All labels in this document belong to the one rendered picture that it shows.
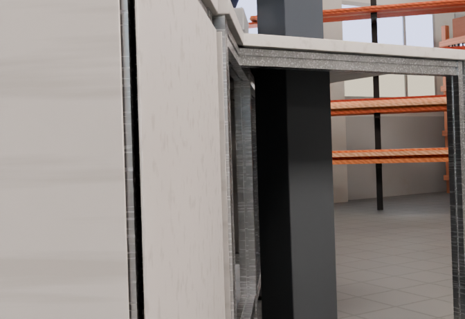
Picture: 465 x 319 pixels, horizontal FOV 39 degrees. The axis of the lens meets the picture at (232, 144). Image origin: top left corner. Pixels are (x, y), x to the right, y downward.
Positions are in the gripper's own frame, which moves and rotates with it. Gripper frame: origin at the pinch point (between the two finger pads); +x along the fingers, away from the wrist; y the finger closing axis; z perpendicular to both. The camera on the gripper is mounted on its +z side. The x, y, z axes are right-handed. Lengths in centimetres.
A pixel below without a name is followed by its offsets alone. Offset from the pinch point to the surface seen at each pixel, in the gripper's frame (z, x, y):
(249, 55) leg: -6.0, 21.6, 34.0
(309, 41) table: -20.3, 17.7, 26.1
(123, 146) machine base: -1, 43, 136
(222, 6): -4, 19, 73
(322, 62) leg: -23.7, 22.2, 21.2
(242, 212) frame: -1, 61, 0
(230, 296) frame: -4, 69, 72
